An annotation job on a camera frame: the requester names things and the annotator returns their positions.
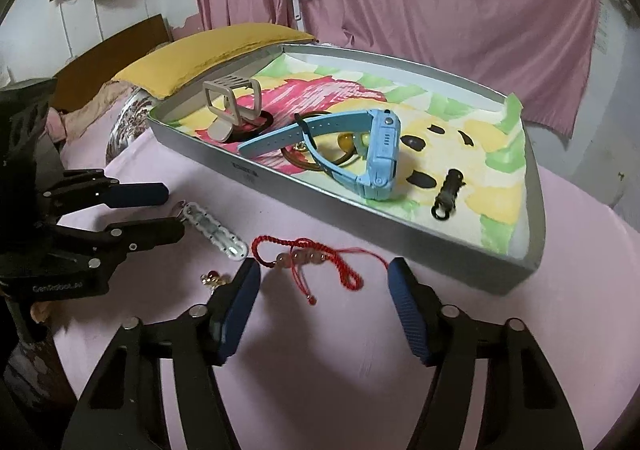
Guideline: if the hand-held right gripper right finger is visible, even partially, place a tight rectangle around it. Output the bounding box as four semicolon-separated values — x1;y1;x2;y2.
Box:
387;257;586;450

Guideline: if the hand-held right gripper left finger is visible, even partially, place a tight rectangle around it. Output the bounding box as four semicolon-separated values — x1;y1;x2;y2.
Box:
62;257;262;450

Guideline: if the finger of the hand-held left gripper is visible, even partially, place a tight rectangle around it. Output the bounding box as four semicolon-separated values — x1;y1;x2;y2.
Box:
42;169;169;211
42;216;187;271

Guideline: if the red cord bead bracelet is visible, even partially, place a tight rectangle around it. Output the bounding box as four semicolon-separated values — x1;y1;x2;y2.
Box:
250;236;390;305

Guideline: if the grey box with painted lining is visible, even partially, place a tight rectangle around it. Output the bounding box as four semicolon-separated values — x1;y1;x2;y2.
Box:
148;42;546;295

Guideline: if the black lanyard clip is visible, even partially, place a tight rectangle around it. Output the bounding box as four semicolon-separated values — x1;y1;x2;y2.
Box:
431;169;466;221

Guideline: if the black hair tie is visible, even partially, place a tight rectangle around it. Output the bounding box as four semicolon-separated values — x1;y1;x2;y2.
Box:
227;112;276;138

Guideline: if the blue smart watch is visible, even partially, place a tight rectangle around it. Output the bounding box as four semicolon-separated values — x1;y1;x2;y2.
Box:
237;108;407;201

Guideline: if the brown cord bead bracelet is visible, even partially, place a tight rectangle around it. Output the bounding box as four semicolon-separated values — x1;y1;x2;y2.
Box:
280;130;373;175

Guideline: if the floral patterned quilt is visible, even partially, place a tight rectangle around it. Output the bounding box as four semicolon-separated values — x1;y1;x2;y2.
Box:
62;80;157;165

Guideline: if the pink tablecloth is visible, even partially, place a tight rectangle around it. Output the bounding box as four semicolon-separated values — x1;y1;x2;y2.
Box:
52;127;640;450

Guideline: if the pink crumpled cloth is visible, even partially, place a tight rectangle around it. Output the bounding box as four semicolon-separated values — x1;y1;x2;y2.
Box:
44;108;68;139

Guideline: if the wooden bed headboard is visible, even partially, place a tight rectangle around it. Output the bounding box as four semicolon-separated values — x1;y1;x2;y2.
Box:
50;14;173;110

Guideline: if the yellow pillow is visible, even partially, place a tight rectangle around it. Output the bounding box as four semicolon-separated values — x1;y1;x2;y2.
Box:
111;23;317;100

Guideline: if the white folding desk lamp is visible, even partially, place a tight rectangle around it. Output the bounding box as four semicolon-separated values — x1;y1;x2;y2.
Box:
290;0;311;30

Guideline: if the pink curtain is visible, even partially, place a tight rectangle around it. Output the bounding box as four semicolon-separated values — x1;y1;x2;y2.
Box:
189;0;601;141

